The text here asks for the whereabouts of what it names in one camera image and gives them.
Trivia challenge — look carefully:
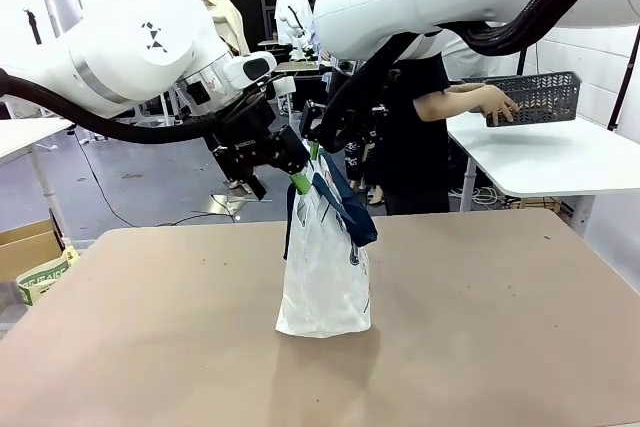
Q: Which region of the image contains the brown cardboard box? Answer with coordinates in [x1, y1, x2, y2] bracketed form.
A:
[0, 219, 66, 284]

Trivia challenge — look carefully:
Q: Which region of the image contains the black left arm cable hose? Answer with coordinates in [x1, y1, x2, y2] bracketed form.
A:
[0, 69, 224, 147]

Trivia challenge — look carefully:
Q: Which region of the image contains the black slanted stand pole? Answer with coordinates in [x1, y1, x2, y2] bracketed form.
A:
[606, 29, 640, 132]

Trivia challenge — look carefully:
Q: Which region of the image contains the figure in beige jacket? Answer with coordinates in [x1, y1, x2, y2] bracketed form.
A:
[178, 0, 251, 59]

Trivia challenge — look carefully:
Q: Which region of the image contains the grey plastic lattice basket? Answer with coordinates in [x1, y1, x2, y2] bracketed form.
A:
[460, 70, 584, 128]

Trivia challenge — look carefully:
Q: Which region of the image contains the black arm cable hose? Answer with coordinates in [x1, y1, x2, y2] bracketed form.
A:
[0, 69, 224, 147]
[319, 0, 640, 156]

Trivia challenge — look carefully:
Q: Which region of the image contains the white box under table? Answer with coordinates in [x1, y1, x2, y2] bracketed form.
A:
[559, 195, 596, 238]

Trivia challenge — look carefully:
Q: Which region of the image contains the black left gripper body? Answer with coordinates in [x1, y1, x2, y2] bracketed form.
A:
[204, 94, 281, 184]

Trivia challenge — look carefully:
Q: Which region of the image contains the green and white carton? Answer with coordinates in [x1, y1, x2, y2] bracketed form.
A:
[16, 245, 81, 306]

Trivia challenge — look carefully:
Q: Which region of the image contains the person right forearm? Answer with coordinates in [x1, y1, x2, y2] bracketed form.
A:
[413, 88, 474, 123]

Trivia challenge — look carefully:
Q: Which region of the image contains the person in white t-shirt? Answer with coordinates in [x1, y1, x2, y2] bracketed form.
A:
[274, 0, 317, 48]

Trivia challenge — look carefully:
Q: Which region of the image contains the shiny metal floor plate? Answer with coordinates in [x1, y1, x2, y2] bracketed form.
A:
[209, 193, 254, 219]

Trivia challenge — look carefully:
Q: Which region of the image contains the grey framed panel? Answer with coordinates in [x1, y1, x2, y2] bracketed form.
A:
[41, 0, 84, 39]

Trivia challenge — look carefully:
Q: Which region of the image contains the white side table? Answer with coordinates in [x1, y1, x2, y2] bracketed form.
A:
[0, 116, 77, 248]
[446, 110, 640, 213]

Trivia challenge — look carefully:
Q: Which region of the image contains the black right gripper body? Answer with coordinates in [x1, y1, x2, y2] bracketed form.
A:
[298, 99, 390, 148]

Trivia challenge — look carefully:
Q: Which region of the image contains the black floor cable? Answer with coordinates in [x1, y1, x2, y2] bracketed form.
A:
[73, 131, 237, 229]

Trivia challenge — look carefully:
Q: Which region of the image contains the white translucent shopping bag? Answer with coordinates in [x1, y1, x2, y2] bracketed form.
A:
[274, 149, 380, 339]

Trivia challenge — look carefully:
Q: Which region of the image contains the person right hand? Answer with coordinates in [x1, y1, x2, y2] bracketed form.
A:
[468, 83, 522, 126]

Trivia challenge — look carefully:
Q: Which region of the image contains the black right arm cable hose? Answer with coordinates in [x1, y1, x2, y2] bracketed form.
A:
[319, 0, 640, 156]

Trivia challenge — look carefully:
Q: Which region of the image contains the person in black t-shirt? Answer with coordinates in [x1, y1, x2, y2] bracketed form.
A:
[369, 54, 451, 217]

